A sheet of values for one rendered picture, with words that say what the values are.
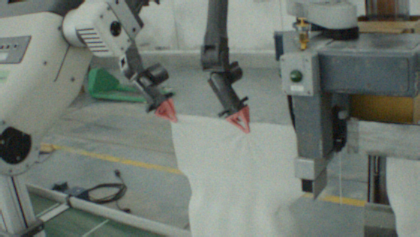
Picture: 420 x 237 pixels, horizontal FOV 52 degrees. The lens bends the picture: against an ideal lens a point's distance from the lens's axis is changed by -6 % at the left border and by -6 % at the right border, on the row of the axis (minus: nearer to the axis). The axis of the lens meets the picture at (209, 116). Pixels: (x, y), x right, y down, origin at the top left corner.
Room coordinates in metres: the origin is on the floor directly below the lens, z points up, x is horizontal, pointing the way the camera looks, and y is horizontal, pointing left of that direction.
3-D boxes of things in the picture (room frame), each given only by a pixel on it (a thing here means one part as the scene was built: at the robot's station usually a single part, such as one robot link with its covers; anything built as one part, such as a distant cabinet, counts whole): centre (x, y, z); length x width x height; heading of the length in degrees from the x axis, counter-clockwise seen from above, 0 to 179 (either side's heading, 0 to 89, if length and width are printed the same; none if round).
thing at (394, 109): (1.34, -0.56, 1.18); 0.34 x 0.25 x 0.31; 144
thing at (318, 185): (1.04, -0.24, 0.98); 0.09 x 0.05 x 0.05; 144
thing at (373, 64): (1.04, -0.39, 1.21); 0.30 x 0.25 x 0.30; 54
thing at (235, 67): (1.37, -0.06, 1.24); 0.11 x 0.09 x 0.12; 143
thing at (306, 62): (0.99, -0.21, 1.29); 0.08 x 0.05 x 0.09; 54
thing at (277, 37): (1.52, -0.28, 1.25); 0.10 x 0.08 x 0.12; 169
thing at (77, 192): (2.45, 0.94, 0.35); 0.30 x 0.15 x 0.15; 54
